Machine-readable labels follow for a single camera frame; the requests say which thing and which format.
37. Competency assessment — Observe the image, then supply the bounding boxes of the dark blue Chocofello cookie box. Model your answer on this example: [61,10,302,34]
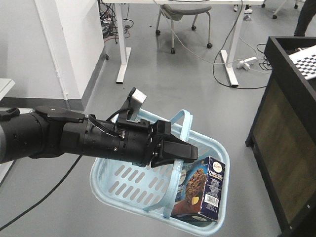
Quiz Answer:
[171,156,225,223]

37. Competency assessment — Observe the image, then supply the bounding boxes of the grey office chair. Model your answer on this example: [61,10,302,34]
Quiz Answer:
[156,4,213,54]

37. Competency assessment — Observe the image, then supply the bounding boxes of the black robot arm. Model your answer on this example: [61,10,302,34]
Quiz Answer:
[0,106,198,167]

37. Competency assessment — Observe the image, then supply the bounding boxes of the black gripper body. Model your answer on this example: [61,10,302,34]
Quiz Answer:
[115,118,171,167]

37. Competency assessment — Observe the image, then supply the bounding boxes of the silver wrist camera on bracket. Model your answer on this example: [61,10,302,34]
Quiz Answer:
[121,87,147,120]

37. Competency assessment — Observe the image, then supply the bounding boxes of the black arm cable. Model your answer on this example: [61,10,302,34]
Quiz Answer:
[0,155,83,232]

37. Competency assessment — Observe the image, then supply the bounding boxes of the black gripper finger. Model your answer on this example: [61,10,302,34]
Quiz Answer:
[151,159,187,168]
[161,139,198,163]

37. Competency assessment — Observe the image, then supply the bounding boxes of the black wooden produce stand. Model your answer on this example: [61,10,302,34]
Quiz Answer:
[245,36,316,237]

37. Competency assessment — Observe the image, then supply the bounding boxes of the white office desk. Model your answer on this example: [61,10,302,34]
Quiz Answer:
[104,0,263,89]

